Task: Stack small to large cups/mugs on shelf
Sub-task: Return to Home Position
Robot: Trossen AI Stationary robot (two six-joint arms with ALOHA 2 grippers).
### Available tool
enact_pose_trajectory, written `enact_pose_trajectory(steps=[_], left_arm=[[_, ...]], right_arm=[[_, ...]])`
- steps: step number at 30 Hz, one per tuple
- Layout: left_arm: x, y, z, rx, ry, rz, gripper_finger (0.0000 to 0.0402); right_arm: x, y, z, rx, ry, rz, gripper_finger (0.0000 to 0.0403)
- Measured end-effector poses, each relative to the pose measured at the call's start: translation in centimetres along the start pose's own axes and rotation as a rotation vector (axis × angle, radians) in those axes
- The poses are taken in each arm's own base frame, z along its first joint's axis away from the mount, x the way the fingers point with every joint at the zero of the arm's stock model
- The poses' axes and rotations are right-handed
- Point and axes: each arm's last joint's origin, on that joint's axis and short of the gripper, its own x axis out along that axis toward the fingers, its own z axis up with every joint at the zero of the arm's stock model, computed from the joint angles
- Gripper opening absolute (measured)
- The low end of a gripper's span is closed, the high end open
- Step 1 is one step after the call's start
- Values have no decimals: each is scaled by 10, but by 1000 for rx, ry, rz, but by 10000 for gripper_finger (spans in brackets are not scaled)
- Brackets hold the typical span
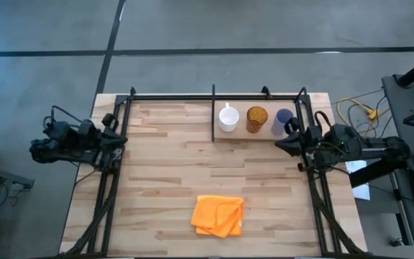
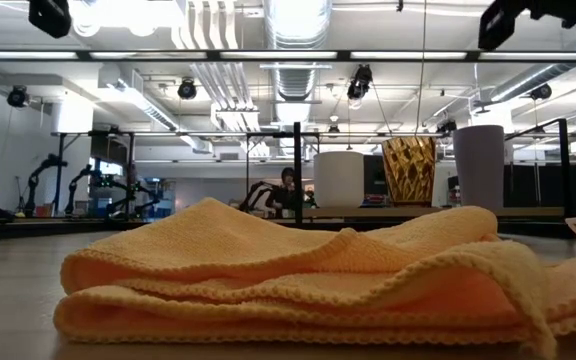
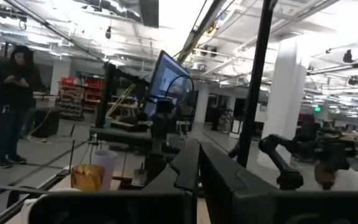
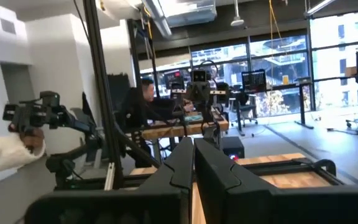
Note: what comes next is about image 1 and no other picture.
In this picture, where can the orange folded cloth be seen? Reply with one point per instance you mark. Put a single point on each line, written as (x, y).
(217, 216)

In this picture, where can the lilac plastic cup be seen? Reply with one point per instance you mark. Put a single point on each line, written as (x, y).
(280, 118)

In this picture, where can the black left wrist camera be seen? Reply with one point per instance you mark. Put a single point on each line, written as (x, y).
(86, 127)

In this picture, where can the black metal table frame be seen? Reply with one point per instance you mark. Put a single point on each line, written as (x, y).
(171, 96)

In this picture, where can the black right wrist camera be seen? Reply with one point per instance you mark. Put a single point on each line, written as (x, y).
(313, 133)

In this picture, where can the amber faceted plastic cup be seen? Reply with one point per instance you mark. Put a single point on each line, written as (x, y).
(256, 118)

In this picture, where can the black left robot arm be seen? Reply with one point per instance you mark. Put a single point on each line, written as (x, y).
(49, 149)

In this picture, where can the grey side table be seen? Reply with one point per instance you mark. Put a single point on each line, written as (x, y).
(394, 108)

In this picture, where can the black caster wheel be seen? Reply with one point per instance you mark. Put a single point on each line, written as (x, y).
(395, 241)

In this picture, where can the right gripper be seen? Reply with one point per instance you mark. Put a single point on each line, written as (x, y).
(309, 151)

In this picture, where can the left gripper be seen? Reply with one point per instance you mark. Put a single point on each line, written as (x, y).
(95, 144)

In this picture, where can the black shelf divider post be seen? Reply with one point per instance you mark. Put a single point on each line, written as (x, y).
(213, 115)

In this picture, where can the white ceramic mug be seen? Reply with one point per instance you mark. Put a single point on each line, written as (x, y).
(228, 118)

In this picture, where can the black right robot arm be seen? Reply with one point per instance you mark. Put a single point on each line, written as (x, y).
(372, 145)

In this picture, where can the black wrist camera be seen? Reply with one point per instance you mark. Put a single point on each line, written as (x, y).
(86, 127)
(313, 133)

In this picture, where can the white paper sheet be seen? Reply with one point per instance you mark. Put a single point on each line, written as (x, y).
(362, 192)

